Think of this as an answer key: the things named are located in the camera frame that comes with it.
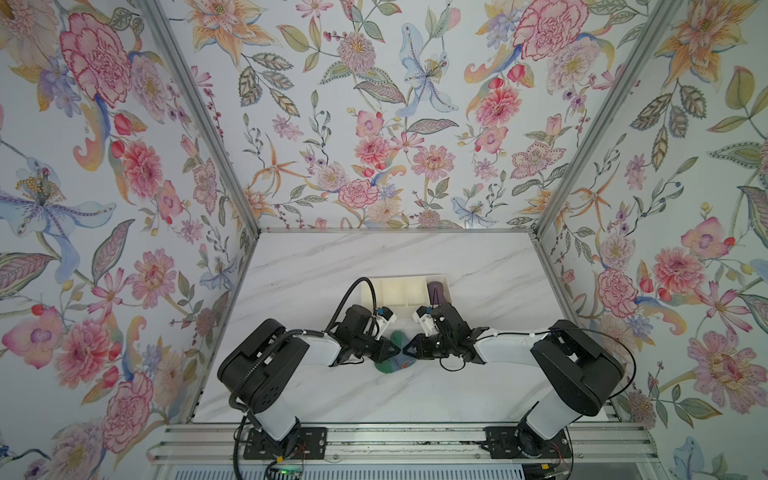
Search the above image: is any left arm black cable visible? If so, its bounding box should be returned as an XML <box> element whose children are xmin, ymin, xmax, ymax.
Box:
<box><xmin>227</xmin><ymin>276</ymin><xmax>379</xmax><ymax>480</ymax></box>

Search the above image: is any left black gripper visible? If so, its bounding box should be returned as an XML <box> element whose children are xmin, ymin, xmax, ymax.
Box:
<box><xmin>350</xmin><ymin>336</ymin><xmax>403</xmax><ymax>364</ymax></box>

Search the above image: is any left aluminium corner post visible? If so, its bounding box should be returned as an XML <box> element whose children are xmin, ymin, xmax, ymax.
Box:
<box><xmin>138</xmin><ymin>0</ymin><xmax>261</xmax><ymax>239</ymax></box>

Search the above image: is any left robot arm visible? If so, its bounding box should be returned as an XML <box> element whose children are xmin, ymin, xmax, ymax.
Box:
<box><xmin>217</xmin><ymin>305</ymin><xmax>401</xmax><ymax>442</ymax></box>

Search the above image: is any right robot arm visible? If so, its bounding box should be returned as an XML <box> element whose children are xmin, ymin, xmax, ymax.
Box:
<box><xmin>402</xmin><ymin>303</ymin><xmax>626</xmax><ymax>451</ymax></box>

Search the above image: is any rolled purple sock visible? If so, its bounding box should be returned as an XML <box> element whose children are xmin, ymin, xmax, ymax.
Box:
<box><xmin>427</xmin><ymin>281</ymin><xmax>450</xmax><ymax>307</ymax></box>

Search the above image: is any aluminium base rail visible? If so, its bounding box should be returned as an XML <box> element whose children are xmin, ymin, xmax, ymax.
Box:
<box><xmin>148</xmin><ymin>422</ymin><xmax>658</xmax><ymax>465</ymax></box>

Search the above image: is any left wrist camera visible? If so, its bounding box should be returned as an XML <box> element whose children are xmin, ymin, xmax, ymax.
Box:
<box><xmin>373</xmin><ymin>307</ymin><xmax>398</xmax><ymax>339</ymax></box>

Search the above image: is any blue orange green sock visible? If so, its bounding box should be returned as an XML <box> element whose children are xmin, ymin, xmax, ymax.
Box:
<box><xmin>374</xmin><ymin>330</ymin><xmax>417</xmax><ymax>374</ymax></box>

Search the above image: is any cream divided organizer tray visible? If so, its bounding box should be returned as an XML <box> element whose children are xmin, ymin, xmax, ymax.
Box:
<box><xmin>370</xmin><ymin>275</ymin><xmax>453</xmax><ymax>315</ymax></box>

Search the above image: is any aluminium corner post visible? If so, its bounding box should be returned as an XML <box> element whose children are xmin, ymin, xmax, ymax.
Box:
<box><xmin>138</xmin><ymin>0</ymin><xmax>261</xmax><ymax>239</ymax></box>
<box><xmin>530</xmin><ymin>1</ymin><xmax>677</xmax><ymax>240</ymax></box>

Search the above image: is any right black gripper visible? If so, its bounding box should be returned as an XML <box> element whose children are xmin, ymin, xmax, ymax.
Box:
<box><xmin>401</xmin><ymin>334</ymin><xmax>455</xmax><ymax>359</ymax></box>

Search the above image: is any right aluminium corner post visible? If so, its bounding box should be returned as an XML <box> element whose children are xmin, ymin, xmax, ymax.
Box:
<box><xmin>530</xmin><ymin>1</ymin><xmax>677</xmax><ymax>240</ymax></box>

